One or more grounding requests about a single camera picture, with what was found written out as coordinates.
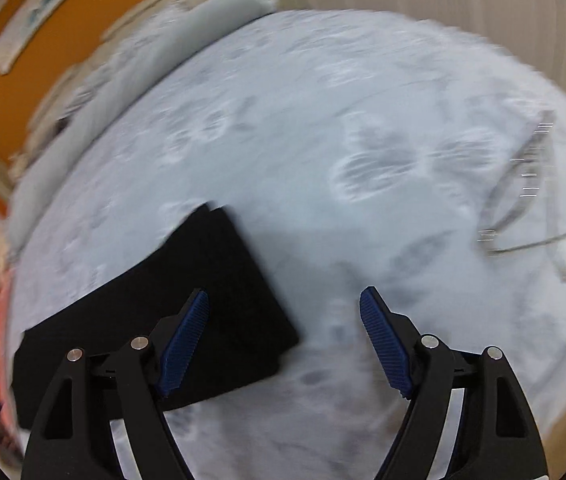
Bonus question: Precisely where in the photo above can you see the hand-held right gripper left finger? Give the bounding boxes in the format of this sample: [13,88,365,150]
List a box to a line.
[20,287,210,480]

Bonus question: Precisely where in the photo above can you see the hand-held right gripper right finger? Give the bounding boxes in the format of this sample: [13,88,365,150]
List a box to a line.
[359,286,549,480]

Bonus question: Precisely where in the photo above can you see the beige padded headboard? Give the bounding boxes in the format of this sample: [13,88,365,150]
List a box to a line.
[10,0,224,171]

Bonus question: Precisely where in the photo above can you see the framed wall picture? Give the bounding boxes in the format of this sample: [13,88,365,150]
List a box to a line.
[0,0,114,76]

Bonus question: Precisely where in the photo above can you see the black pants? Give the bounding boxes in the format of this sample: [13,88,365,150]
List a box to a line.
[10,201,300,431]

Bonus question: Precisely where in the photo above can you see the grey duvet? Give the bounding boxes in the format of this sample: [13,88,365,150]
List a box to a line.
[10,0,274,211]

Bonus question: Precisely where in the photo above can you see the butterfly print bedsheet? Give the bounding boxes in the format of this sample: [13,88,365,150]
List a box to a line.
[0,7,566,480]

